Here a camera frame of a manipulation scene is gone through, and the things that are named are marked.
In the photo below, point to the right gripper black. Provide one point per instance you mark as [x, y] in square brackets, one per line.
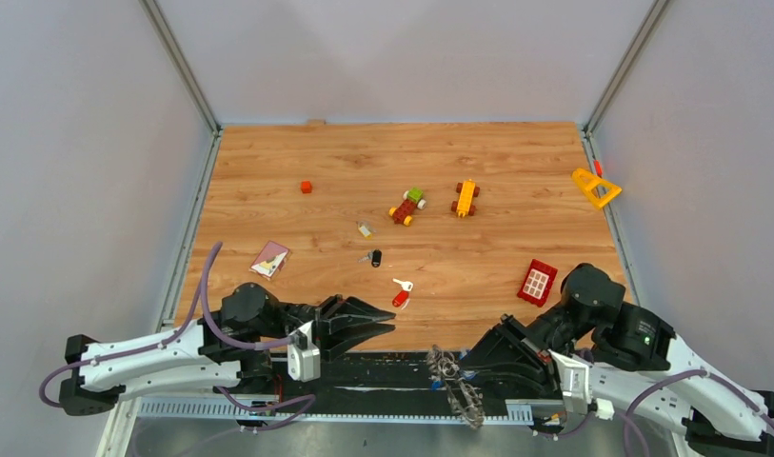
[505, 345]

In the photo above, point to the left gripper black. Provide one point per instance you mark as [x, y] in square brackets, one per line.
[356, 310]

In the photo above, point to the red key tag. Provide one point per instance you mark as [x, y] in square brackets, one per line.
[402, 298]

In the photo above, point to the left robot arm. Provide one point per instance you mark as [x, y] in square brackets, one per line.
[253, 342]

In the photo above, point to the key with black fob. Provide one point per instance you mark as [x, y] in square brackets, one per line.
[374, 257]

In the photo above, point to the red window brick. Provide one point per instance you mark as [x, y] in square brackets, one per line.
[537, 283]

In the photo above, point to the red playing card deck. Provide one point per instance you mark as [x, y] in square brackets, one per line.
[270, 260]

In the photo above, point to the red yellow toy brick car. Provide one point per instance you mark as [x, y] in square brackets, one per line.
[413, 200]

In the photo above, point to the yellow brown toy brick car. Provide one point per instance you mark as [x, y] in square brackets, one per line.
[464, 205]

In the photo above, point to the yellow triangular brick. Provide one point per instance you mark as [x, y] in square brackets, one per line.
[598, 191]

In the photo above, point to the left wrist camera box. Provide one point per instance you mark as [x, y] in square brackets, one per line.
[304, 356]

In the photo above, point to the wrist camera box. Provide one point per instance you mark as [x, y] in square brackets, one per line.
[574, 380]
[304, 356]

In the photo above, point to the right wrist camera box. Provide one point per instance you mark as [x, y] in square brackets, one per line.
[574, 380]

